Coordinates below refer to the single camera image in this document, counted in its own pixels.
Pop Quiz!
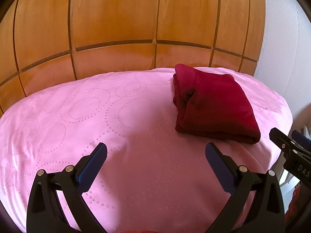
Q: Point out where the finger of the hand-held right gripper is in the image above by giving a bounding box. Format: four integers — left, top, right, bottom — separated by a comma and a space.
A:
269, 127, 299, 158
292, 130, 311, 152

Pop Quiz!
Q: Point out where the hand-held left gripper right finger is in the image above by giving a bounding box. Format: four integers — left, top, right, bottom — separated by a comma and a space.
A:
205, 143, 285, 233

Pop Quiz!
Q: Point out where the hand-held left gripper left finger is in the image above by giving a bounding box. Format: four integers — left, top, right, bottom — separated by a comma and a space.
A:
26, 142, 108, 233

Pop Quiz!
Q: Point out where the dark red long-sleeved dress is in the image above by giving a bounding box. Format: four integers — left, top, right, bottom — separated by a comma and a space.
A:
172, 63, 261, 145

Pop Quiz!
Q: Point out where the reddish knitted cloth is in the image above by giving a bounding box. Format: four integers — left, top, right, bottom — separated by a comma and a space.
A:
285, 184, 307, 225

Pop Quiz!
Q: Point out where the pink dotted bedspread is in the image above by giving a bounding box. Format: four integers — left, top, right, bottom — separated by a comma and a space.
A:
0, 67, 293, 233

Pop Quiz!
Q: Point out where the wooden wardrobe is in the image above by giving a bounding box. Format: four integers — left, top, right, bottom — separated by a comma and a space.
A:
0, 0, 266, 114

